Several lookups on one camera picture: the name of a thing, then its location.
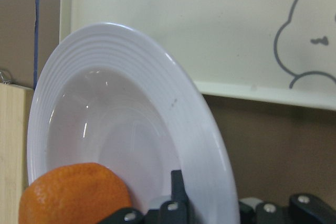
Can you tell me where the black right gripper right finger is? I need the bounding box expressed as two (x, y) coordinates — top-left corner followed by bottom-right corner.
(239, 193), (335, 223)

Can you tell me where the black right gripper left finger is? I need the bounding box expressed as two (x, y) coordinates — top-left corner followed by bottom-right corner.
(100, 170), (196, 224)

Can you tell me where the orange fruit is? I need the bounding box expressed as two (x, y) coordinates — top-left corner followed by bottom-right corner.
(18, 163), (132, 223)

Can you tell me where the white ceramic plate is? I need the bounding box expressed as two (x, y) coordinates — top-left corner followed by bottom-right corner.
(27, 23), (240, 223)

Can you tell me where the cream bear tray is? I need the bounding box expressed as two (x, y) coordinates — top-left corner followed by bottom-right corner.
(60, 0), (335, 110)

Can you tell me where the bamboo cutting board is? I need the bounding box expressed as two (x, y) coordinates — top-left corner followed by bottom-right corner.
(1, 70), (34, 223)

